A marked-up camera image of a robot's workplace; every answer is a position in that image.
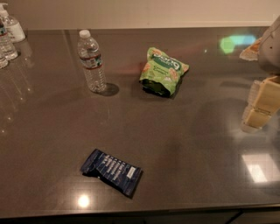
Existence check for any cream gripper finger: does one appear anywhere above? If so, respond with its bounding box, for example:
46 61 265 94
240 106 271 133
248 76 280 115

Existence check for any dark blue rxbar wrapper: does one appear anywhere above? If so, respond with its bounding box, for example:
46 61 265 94
80 149 142 198

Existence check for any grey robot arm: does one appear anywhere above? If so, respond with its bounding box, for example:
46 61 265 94
240 17 280 133

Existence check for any orange snack packet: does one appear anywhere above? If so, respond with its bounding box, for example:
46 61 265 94
240 38 262 61

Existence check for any green snack bag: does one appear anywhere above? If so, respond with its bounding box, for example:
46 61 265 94
139 47 189 97

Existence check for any clear plastic water bottle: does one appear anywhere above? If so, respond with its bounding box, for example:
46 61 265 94
77 30 107 93

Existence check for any white pump sanitizer bottle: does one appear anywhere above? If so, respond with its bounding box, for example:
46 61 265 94
0 3 25 43

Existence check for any water bottle at left edge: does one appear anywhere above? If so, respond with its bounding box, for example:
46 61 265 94
0 21 18 60

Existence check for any clear bottle at far left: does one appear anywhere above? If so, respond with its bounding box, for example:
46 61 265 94
0 51 8 68

